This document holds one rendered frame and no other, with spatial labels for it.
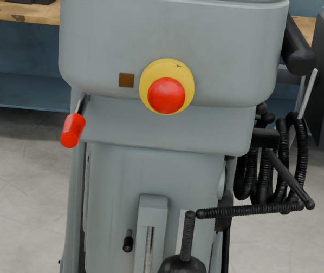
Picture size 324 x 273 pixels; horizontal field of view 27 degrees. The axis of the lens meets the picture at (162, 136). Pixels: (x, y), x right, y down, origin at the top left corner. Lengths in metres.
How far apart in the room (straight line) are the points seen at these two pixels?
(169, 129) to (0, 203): 3.21
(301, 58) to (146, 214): 0.31
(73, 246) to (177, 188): 0.65
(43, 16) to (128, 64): 3.80
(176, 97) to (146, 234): 0.29
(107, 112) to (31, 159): 3.69
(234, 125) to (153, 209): 0.16
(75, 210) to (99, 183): 0.56
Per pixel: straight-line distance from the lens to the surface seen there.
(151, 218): 0.93
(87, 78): 0.76
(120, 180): 0.95
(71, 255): 1.61
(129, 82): 0.75
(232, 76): 0.75
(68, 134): 0.74
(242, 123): 0.88
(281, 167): 1.01
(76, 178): 1.49
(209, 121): 0.87
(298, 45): 0.80
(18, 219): 3.88
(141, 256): 0.97
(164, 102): 0.71
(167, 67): 0.73
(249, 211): 0.88
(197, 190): 0.96
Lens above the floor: 2.01
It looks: 24 degrees down
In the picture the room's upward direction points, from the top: 6 degrees clockwise
